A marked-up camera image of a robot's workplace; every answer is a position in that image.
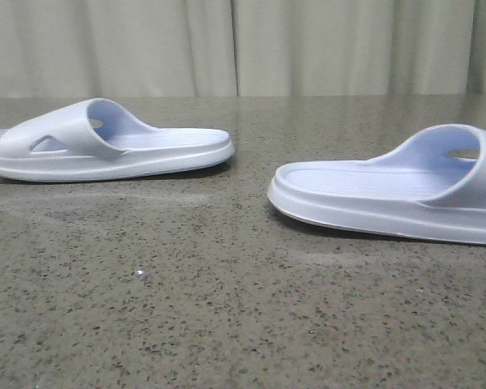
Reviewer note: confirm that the light blue slipper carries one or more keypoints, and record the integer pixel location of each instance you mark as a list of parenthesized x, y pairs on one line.
[(432, 186), (98, 139)]

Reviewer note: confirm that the beige curtain backdrop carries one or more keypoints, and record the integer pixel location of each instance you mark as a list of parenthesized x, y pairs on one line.
[(241, 48)]

